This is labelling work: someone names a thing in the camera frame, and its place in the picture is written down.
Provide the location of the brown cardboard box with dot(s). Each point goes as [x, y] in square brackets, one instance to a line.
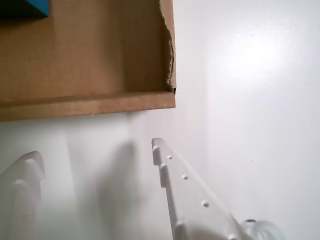
[87, 62]

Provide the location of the blue cube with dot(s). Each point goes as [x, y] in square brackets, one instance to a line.
[25, 8]

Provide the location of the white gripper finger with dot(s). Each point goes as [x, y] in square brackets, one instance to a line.
[190, 205]
[17, 200]

